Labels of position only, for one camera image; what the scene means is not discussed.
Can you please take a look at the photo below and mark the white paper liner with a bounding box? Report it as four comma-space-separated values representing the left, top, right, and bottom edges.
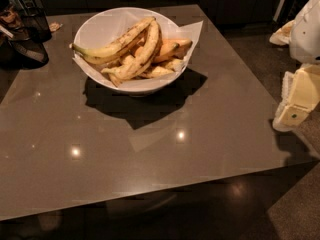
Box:
73, 8, 202, 95

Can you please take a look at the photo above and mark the small crumpled wrapper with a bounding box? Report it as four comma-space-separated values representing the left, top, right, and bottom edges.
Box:
49, 22, 62, 32

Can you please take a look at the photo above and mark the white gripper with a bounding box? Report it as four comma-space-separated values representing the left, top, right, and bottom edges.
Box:
269, 20, 320, 132

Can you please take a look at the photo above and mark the black mesh basket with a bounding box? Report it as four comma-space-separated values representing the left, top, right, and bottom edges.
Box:
20, 7, 52, 42

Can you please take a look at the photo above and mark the pale fruit piece right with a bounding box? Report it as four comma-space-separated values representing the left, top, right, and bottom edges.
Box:
160, 58, 183, 71

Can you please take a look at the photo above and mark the pale fruit piece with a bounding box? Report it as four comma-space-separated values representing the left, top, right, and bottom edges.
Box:
160, 58, 183, 71
140, 66, 173, 79

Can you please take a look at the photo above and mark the white bowl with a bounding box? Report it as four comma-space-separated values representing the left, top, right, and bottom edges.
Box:
70, 7, 196, 96

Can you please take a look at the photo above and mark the long spotted banana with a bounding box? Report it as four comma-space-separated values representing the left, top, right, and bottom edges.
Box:
70, 16, 155, 58

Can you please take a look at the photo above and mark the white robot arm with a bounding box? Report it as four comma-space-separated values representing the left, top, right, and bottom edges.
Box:
269, 0, 320, 132

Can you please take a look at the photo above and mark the pale fruit piece bottom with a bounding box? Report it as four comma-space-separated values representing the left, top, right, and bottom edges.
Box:
140, 66, 173, 79

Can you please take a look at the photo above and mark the dark appliance with strap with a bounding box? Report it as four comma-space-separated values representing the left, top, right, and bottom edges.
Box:
0, 3, 49, 68

